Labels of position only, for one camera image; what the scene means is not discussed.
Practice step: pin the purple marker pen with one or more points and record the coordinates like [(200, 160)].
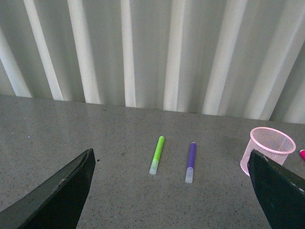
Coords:
[(191, 163)]

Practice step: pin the pink marker pen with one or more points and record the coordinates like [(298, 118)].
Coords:
[(302, 154)]

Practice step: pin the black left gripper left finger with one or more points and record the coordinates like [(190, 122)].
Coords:
[(58, 202)]

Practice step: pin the pink mesh pen cup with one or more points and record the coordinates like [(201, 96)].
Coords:
[(272, 143)]

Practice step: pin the green marker pen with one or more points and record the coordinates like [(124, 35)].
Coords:
[(157, 155)]

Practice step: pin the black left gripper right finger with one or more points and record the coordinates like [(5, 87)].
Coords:
[(280, 192)]

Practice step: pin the white pleated curtain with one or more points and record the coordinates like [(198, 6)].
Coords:
[(242, 58)]

